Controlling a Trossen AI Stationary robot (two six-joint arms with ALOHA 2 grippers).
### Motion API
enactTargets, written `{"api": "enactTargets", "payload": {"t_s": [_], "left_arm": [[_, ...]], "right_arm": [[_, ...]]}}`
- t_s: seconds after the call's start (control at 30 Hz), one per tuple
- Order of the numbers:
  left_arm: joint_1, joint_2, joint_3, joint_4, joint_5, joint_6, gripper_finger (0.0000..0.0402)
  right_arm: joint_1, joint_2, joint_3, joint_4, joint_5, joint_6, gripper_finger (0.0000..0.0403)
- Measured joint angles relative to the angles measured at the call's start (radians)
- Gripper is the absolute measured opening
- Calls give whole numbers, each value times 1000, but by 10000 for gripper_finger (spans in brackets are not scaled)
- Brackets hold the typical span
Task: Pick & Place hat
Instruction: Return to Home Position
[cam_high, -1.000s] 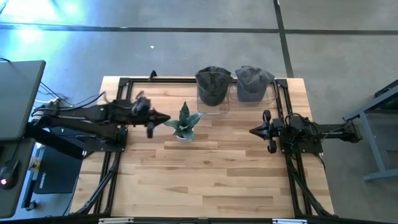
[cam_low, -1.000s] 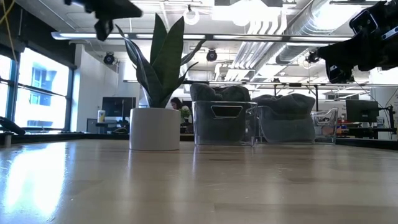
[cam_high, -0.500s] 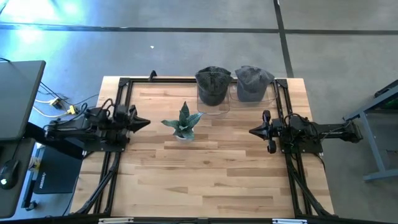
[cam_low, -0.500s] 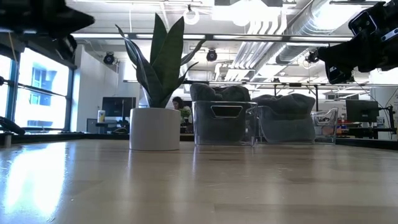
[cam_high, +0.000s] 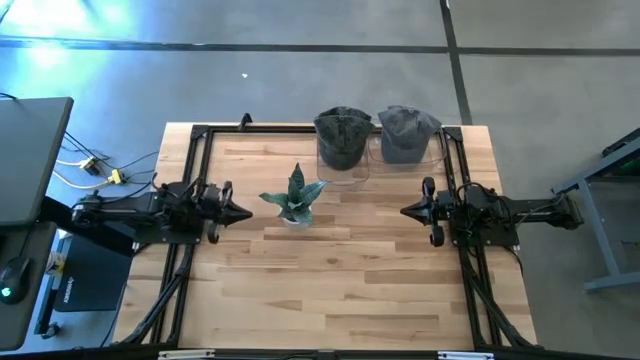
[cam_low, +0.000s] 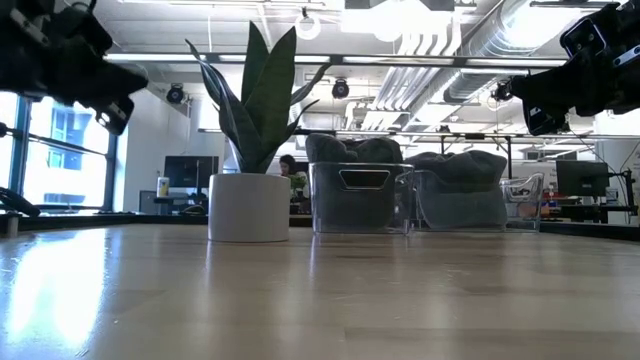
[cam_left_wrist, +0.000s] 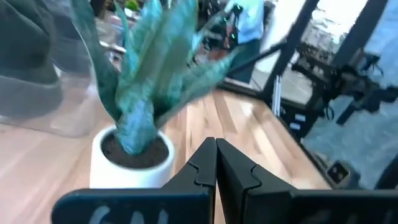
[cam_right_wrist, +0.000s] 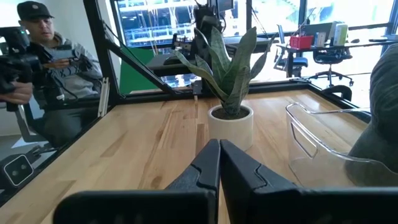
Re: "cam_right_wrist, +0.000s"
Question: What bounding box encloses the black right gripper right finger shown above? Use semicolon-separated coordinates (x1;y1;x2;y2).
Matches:
220;139;398;224

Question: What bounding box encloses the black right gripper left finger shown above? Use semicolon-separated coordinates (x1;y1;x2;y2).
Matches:
52;138;221;224

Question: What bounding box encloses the dark green baseball cap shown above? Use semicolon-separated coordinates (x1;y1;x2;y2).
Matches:
368;43;398;138
344;124;398;187

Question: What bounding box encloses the clear plastic bin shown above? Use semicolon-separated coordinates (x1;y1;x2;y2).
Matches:
285;101;398;189

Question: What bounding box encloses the green board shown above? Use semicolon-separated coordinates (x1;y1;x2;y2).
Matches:
119;46;159;94

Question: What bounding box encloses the blue office chair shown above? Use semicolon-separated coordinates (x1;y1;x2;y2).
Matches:
273;24;309;78

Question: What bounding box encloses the person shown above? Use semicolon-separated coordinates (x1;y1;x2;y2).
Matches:
17;1;103;147

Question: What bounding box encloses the black swivel chair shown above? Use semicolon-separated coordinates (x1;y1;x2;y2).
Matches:
309;46;355;88

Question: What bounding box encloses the red box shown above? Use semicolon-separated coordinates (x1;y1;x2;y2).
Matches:
289;35;314;50

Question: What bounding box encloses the person's hand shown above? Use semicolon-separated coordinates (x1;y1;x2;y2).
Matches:
0;81;34;105
43;58;71;70

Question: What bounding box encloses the black office desk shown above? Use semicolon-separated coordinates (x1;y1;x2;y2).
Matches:
276;37;398;78

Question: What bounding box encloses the white green box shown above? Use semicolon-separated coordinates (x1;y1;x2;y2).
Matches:
332;23;349;47

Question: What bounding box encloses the smartphone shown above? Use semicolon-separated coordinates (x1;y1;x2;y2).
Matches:
51;46;76;62

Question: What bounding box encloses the black cap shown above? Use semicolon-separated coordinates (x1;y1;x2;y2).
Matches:
17;1;54;21

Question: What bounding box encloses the white frame bracket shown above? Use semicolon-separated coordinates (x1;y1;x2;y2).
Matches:
98;77;110;118

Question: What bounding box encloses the black frame clamp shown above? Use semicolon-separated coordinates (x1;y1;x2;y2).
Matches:
322;84;353;102

